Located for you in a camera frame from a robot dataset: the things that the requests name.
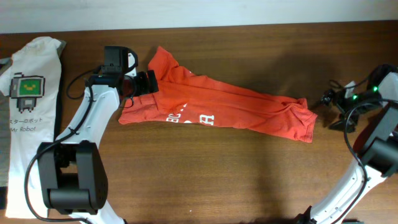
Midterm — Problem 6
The red printed t-shirt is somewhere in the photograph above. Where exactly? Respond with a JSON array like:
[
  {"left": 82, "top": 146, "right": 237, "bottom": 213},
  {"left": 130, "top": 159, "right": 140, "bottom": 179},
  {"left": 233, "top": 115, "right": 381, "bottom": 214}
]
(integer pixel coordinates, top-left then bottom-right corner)
[{"left": 119, "top": 47, "right": 317, "bottom": 143}]

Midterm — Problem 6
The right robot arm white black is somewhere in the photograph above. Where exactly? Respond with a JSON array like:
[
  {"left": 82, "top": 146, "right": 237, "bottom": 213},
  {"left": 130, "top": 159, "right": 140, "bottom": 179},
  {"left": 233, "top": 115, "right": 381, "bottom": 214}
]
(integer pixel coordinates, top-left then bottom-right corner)
[{"left": 293, "top": 63, "right": 397, "bottom": 224}]

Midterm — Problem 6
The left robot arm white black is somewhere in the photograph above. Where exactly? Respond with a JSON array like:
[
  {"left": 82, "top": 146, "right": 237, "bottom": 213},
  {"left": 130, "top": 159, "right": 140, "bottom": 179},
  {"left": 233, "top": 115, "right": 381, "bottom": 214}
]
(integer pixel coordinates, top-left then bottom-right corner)
[{"left": 37, "top": 70, "right": 159, "bottom": 223}]

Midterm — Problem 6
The grey garment at left edge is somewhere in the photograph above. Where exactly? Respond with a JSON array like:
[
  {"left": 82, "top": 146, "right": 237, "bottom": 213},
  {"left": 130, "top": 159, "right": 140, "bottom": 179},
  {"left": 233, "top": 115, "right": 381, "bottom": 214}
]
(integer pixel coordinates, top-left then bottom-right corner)
[{"left": 1, "top": 58, "right": 12, "bottom": 187}]

